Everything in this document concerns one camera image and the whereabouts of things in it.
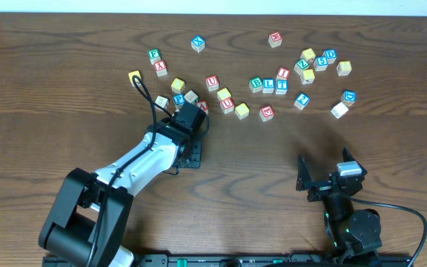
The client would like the yellow 8 block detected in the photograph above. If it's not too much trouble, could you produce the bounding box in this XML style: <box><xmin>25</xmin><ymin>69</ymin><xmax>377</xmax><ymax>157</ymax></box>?
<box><xmin>337</xmin><ymin>61</ymin><xmax>352</xmax><ymax>76</ymax></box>

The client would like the blue P block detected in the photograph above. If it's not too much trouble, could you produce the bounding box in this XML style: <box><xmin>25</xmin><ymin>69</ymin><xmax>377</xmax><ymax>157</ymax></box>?
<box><xmin>173</xmin><ymin>93</ymin><xmax>186</xmax><ymax>110</ymax></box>

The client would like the yellow block top right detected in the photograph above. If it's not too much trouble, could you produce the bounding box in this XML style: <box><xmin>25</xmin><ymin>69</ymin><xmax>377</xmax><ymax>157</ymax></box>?
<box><xmin>300</xmin><ymin>48</ymin><xmax>316</xmax><ymax>63</ymax></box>

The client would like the yellow block centre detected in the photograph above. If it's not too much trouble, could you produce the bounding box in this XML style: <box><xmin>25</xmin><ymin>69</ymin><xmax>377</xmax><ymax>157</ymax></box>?
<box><xmin>217</xmin><ymin>88</ymin><xmax>231</xmax><ymax>102</ymax></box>

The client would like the plain white block right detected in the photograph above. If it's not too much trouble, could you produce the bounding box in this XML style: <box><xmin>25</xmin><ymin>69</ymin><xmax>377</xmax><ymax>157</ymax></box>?
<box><xmin>331</xmin><ymin>102</ymin><xmax>348</xmax><ymax>119</ymax></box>

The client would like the blue 5 block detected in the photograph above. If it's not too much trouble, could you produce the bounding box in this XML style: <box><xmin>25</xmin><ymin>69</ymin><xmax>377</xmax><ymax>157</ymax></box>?
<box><xmin>313</xmin><ymin>56</ymin><xmax>328</xmax><ymax>72</ymax></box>

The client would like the blue D block lower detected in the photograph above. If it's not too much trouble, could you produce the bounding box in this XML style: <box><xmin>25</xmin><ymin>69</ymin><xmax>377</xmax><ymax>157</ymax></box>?
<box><xmin>341</xmin><ymin>90</ymin><xmax>357</xmax><ymax>108</ymax></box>

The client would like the red A block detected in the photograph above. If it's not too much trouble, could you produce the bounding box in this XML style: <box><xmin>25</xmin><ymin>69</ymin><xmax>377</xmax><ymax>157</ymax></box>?
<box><xmin>196</xmin><ymin>101</ymin><xmax>209</xmax><ymax>114</ymax></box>

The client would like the red X block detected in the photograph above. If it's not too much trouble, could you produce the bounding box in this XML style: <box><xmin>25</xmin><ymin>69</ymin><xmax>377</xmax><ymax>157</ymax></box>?
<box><xmin>153</xmin><ymin>60</ymin><xmax>168</xmax><ymax>76</ymax></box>

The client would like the blue d block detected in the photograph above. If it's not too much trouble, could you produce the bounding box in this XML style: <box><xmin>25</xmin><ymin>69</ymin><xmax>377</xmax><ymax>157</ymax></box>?
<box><xmin>322</xmin><ymin>49</ymin><xmax>337</xmax><ymax>65</ymax></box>
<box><xmin>341</xmin><ymin>90</ymin><xmax>357</xmax><ymax>108</ymax></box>

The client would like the yellow block below Z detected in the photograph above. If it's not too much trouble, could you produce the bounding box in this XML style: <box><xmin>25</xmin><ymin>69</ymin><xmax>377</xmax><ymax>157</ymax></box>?
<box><xmin>300</xmin><ymin>69</ymin><xmax>315</xmax><ymax>85</ymax></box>

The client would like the red u block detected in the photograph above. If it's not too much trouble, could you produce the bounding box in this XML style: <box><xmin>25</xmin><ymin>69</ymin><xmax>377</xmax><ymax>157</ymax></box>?
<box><xmin>220</xmin><ymin>98</ymin><xmax>235</xmax><ymax>114</ymax></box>
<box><xmin>205</xmin><ymin>75</ymin><xmax>219</xmax><ymax>91</ymax></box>

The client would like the green Z block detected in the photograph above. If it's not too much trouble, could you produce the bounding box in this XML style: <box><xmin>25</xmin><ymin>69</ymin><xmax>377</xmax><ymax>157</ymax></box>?
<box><xmin>294</xmin><ymin>59</ymin><xmax>310</xmax><ymax>76</ymax></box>

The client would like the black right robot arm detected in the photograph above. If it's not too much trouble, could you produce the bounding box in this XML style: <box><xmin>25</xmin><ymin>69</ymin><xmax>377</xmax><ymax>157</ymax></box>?
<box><xmin>296</xmin><ymin>148</ymin><xmax>382</xmax><ymax>257</ymax></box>

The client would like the yellow block far left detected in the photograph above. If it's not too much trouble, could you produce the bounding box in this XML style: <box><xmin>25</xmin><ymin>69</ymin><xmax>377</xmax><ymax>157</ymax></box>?
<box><xmin>128</xmin><ymin>70</ymin><xmax>142</xmax><ymax>87</ymax></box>

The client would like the red U block upper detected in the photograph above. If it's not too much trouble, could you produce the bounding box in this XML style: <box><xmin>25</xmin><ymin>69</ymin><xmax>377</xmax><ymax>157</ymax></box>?
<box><xmin>205</xmin><ymin>75</ymin><xmax>219</xmax><ymax>91</ymax></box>

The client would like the red I block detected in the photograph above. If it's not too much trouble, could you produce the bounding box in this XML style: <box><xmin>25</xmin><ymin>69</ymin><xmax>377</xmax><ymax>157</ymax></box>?
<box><xmin>276</xmin><ymin>67</ymin><xmax>291</xmax><ymax>80</ymax></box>

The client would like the yellow block near P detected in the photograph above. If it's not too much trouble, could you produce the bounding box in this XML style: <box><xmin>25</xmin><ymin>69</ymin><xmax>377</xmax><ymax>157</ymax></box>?
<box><xmin>171</xmin><ymin>78</ymin><xmax>185</xmax><ymax>94</ymax></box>

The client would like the plain white green-edged block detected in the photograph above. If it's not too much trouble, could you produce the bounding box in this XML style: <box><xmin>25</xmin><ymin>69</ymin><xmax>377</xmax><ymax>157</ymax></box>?
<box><xmin>184</xmin><ymin>90</ymin><xmax>199</xmax><ymax>105</ymax></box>

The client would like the red U block lower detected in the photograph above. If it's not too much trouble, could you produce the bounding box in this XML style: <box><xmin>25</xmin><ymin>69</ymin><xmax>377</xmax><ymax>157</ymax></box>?
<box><xmin>220</xmin><ymin>98</ymin><xmax>235</xmax><ymax>114</ymax></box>

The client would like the blue X block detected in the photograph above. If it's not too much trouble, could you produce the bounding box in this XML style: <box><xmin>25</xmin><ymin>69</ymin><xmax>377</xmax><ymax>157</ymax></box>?
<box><xmin>191</xmin><ymin>36</ymin><xmax>205</xmax><ymax>53</ymax></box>

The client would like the yellow O block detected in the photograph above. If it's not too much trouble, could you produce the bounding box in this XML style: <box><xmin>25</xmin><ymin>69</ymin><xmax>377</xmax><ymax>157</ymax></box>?
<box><xmin>235</xmin><ymin>102</ymin><xmax>250</xmax><ymax>119</ymax></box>

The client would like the green F block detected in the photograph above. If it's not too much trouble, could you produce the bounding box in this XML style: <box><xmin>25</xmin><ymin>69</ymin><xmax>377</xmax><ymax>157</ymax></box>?
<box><xmin>148</xmin><ymin>48</ymin><xmax>162</xmax><ymax>65</ymax></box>

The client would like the blue D block upper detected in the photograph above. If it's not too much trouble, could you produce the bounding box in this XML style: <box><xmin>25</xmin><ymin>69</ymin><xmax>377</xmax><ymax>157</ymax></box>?
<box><xmin>322</xmin><ymin>49</ymin><xmax>337</xmax><ymax>65</ymax></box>

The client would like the red Q block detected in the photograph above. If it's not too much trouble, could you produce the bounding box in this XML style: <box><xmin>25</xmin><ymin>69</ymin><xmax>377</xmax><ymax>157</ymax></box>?
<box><xmin>259</xmin><ymin>105</ymin><xmax>275</xmax><ymax>122</ymax></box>

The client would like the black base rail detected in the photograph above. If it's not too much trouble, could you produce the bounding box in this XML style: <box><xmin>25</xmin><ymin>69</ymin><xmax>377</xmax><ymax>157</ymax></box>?
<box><xmin>42</xmin><ymin>251</ymin><xmax>414</xmax><ymax>267</ymax></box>

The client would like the green B block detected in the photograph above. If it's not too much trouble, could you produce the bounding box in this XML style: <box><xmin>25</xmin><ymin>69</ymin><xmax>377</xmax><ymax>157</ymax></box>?
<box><xmin>249</xmin><ymin>76</ymin><xmax>263</xmax><ymax>93</ymax></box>

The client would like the blue 2 block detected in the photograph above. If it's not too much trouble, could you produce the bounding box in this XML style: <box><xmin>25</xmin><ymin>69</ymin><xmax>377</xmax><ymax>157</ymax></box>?
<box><xmin>294</xmin><ymin>93</ymin><xmax>311</xmax><ymax>110</ymax></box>

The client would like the plain number 6 block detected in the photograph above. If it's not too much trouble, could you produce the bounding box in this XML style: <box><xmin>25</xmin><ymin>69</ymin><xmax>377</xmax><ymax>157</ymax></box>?
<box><xmin>155</xmin><ymin>96</ymin><xmax>169</xmax><ymax>111</ymax></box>

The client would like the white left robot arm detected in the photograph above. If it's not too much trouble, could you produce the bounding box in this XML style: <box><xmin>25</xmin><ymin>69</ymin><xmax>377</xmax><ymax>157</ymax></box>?
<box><xmin>38</xmin><ymin>114</ymin><xmax>207</xmax><ymax>266</ymax></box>

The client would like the blue L block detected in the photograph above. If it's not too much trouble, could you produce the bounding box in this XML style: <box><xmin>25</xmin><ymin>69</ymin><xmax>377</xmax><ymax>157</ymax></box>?
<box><xmin>262</xmin><ymin>78</ymin><xmax>275</xmax><ymax>93</ymax></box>

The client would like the red M block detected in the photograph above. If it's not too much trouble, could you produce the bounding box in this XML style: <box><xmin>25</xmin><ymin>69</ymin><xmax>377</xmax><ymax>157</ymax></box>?
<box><xmin>268</xmin><ymin>32</ymin><xmax>283</xmax><ymax>48</ymax></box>

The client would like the blue T block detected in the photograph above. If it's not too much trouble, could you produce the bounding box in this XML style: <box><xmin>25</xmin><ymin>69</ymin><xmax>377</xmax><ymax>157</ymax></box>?
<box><xmin>275</xmin><ymin>79</ymin><xmax>289</xmax><ymax>95</ymax></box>

